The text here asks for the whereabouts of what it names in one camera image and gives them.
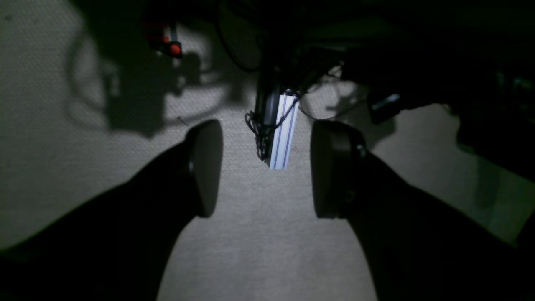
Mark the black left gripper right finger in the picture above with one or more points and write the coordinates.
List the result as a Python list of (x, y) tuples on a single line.
[(417, 247)]

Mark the aluminium extrusion rail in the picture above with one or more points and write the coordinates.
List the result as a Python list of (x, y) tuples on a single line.
[(286, 121)]

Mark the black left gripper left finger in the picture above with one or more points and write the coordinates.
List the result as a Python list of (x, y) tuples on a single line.
[(116, 246)]

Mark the red emergency button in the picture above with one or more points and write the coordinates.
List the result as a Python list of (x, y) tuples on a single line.
[(175, 49)]

